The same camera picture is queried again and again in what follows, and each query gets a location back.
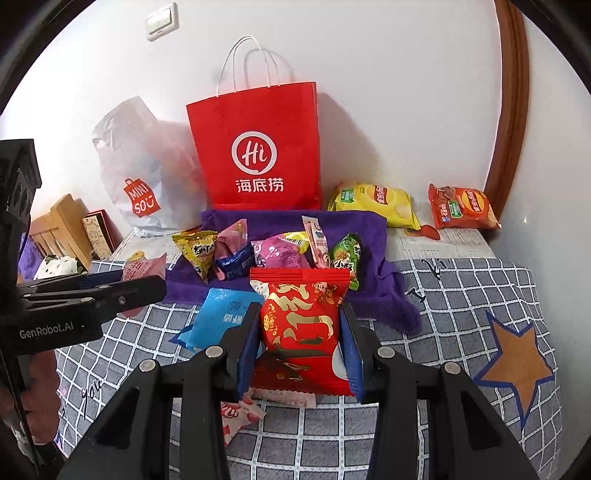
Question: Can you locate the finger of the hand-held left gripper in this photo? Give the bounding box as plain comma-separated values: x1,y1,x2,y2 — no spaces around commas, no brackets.
18,276,167,324
34,270,124,291

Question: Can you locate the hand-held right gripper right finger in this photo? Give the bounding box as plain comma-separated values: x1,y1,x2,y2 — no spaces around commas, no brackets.
339,302,541,480

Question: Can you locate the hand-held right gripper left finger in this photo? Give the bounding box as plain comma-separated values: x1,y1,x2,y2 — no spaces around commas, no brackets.
55,302,264,480

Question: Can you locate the red snack packet gold print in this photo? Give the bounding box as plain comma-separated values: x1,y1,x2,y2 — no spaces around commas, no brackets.
249,268,352,398

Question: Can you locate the yellow snack packet black print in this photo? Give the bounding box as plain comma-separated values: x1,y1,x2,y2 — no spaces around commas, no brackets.
172,230,219,283

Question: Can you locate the magenta snack packet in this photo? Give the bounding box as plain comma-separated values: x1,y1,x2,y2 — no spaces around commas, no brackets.
252,231,311,271

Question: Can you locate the person's left hand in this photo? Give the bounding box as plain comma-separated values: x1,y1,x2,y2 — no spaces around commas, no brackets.
18,353,62,443

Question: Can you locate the pink red-print snack packet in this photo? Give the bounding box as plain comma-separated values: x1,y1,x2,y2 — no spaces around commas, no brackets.
121,253,168,319

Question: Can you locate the blue tissue pack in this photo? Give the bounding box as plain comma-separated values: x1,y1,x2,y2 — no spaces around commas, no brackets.
168,287,265,352

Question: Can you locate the decorated brown box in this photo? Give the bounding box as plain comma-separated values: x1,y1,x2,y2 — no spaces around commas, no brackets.
82,210,122,260

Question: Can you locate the white dotted cloth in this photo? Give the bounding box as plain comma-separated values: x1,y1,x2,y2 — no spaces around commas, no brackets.
34,256,79,280

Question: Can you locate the purple towel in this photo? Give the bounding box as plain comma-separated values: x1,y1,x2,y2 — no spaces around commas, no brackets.
164,209,422,333

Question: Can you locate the wooden furniture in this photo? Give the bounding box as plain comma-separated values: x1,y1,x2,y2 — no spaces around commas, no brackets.
28,194,93,273

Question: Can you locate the pink strawberry snack packet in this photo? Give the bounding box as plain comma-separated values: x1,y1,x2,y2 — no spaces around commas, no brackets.
219,397,267,446

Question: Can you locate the dark blue snack packet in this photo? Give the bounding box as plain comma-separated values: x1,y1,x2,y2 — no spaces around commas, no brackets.
216,244,257,280

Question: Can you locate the green triangular snack packet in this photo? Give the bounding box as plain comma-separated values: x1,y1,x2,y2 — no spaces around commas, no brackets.
329,233,362,291

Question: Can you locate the pink triangular snack packet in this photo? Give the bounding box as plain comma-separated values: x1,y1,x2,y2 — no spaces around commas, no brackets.
215,219,250,280

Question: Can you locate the long pink stick packet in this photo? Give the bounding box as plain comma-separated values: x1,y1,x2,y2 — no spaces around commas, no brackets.
302,215,331,269

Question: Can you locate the grey grid bed sheet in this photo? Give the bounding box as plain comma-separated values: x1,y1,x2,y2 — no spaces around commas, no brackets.
53,256,561,480

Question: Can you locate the white plastic shopping bag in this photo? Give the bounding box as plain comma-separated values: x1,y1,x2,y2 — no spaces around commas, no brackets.
91,96,208,238

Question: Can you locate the yellow chips bag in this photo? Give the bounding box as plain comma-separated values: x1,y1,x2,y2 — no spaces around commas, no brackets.
328,182,422,230

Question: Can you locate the red chips bag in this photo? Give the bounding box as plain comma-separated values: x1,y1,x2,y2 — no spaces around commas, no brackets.
427,184,502,232

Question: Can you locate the red paper bag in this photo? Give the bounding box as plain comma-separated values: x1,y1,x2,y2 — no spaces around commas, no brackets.
186,36,324,212

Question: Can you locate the white light switch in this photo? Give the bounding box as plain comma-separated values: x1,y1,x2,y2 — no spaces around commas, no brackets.
145,2,178,42

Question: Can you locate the brown wooden door frame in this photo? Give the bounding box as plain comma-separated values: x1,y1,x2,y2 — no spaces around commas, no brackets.
485,0,529,204

